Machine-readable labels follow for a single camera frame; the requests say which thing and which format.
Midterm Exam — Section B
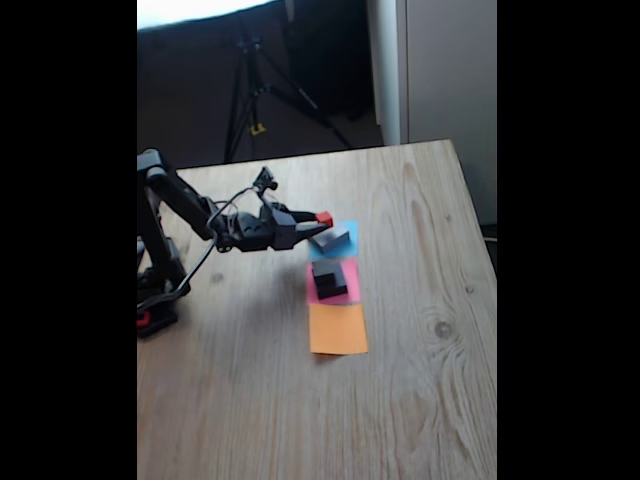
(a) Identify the large grey block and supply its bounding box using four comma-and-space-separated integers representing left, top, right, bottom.
309, 224, 352, 252

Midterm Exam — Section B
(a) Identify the small dark cube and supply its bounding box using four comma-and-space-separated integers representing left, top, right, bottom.
310, 258, 337, 286

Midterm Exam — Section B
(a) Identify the medium dark block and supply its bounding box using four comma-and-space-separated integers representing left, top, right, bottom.
313, 262, 349, 300

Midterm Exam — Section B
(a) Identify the blue paper sheet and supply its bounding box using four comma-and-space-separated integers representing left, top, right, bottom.
309, 219, 360, 260

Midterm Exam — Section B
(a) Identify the pink paper sheet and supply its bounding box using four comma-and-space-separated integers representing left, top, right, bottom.
305, 258, 362, 307

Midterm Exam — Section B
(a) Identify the orange paper sheet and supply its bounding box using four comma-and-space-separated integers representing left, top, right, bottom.
308, 302, 370, 355

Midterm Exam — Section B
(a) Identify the tall black tripod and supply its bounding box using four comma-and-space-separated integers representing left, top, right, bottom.
223, 29, 356, 164

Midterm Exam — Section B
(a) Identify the white cabinet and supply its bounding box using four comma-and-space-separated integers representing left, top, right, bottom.
366, 0, 498, 226

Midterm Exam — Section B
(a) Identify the bright white light panel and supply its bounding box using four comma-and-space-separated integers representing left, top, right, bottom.
137, 0, 281, 32

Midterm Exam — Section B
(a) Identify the small wrist camera board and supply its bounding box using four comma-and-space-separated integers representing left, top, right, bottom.
252, 166, 279, 195

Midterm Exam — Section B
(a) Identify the black camera cable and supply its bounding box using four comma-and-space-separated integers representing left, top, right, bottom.
137, 185, 259, 311

